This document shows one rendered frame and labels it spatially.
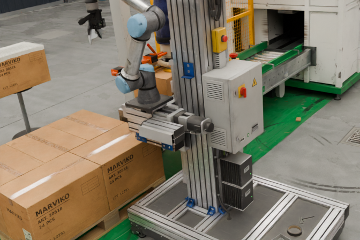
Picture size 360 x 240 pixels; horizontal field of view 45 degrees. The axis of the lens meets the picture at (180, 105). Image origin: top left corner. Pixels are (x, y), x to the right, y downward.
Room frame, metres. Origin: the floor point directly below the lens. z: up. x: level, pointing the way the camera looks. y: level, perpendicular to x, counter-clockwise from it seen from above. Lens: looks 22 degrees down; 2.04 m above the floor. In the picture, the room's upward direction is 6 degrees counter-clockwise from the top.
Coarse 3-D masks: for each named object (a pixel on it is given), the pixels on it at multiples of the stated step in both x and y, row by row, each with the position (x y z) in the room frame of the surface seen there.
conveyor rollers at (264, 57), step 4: (260, 52) 4.99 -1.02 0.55; (264, 52) 5.03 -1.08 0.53; (268, 52) 4.99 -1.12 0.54; (272, 52) 4.96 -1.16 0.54; (276, 52) 4.93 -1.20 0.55; (280, 52) 4.90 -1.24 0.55; (252, 56) 4.93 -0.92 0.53; (256, 56) 4.90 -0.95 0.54; (260, 56) 4.87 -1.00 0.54; (264, 56) 4.84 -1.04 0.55; (268, 56) 4.81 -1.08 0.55; (272, 56) 4.85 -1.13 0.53; (276, 56) 4.82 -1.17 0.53; (244, 60) 4.80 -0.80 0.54; (248, 60) 4.77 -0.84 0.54; (252, 60) 4.74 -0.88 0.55; (256, 60) 4.71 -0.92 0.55; (260, 60) 4.76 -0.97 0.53; (264, 60) 4.73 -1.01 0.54; (268, 60) 4.69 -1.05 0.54
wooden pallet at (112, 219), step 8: (152, 184) 3.01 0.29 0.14; (160, 184) 3.08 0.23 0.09; (128, 200) 2.82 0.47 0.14; (136, 200) 2.98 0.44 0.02; (104, 216) 2.65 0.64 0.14; (112, 216) 2.70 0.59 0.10; (120, 216) 2.79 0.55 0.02; (104, 224) 2.64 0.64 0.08; (112, 224) 2.69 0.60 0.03; (0, 232) 2.62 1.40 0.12; (80, 232) 2.49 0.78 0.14; (88, 232) 2.64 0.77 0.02; (96, 232) 2.63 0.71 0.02; (104, 232) 2.63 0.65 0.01
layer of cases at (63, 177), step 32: (64, 128) 3.41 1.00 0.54; (96, 128) 3.33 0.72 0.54; (128, 128) 3.26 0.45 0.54; (0, 160) 2.94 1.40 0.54; (32, 160) 2.88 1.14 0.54; (64, 160) 2.82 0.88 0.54; (96, 160) 2.77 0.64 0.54; (128, 160) 2.87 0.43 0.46; (160, 160) 3.11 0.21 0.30; (0, 192) 2.48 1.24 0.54; (32, 192) 2.43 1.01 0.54; (64, 192) 2.46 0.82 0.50; (96, 192) 2.63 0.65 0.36; (128, 192) 2.83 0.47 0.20; (0, 224) 2.59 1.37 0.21; (32, 224) 2.26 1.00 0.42; (64, 224) 2.42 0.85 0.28
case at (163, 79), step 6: (162, 66) 3.56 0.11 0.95; (156, 72) 3.41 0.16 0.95; (162, 72) 3.39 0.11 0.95; (168, 72) 3.38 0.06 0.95; (156, 78) 3.28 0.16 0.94; (162, 78) 3.24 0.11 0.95; (168, 78) 3.24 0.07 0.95; (156, 84) 3.29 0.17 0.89; (162, 84) 3.24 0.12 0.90; (168, 84) 3.23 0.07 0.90; (162, 90) 3.25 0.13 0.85; (168, 90) 3.22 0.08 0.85
